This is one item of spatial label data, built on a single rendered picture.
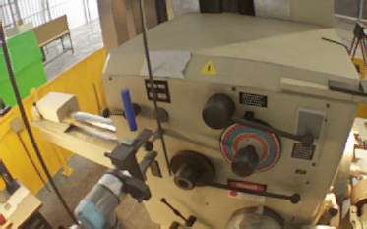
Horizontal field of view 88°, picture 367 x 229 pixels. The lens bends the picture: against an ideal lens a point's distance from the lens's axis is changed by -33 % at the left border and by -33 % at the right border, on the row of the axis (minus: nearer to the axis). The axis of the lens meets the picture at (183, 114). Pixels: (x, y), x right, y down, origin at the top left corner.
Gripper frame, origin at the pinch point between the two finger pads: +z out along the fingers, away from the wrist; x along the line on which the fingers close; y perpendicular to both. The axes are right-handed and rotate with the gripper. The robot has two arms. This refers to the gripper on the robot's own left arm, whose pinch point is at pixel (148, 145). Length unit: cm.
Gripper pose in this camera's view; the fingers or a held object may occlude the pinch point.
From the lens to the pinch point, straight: 73.9
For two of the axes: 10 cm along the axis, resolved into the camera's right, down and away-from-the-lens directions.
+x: 1.2, 8.4, 5.3
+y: -9.0, -1.4, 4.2
